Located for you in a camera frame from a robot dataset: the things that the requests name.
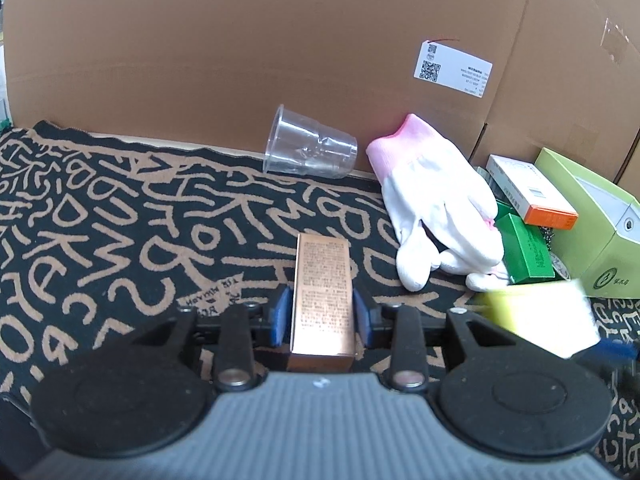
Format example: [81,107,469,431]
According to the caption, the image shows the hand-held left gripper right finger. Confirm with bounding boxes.
[350,287,526,393]

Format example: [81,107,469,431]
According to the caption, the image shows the dark green barcode carton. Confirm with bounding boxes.
[474,165,523,222]

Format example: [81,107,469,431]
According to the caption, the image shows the white glove with pink cuff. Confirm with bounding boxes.
[366,113,511,292]

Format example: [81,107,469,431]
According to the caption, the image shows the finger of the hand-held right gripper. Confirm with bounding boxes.
[570,335,640,391]

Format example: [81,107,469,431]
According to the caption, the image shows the large brown cardboard box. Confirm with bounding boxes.
[0,0,640,196]

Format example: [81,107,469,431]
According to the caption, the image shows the copper coloured carton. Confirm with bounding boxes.
[287,233,357,373]

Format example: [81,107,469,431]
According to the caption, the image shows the white paper label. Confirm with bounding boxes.
[413,40,493,98]

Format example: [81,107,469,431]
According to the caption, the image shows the white and orange carton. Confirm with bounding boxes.
[486,154,579,227]

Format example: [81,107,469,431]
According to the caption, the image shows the bright green small carton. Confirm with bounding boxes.
[492,213,556,285]

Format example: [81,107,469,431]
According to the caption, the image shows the yellow and white sponge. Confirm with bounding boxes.
[480,280,600,360]

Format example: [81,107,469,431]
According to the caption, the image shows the steel wool scourer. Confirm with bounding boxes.
[537,224,557,256]

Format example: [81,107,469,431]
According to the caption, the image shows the black and tan printed mat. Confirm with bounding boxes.
[0,120,640,480]

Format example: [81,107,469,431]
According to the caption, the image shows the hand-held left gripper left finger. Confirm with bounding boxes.
[117,285,296,394]

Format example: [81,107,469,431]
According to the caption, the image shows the clear plastic cup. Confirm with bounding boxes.
[263,104,359,180]

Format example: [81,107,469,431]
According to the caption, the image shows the light green cardboard box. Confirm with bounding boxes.
[534,147,640,301]

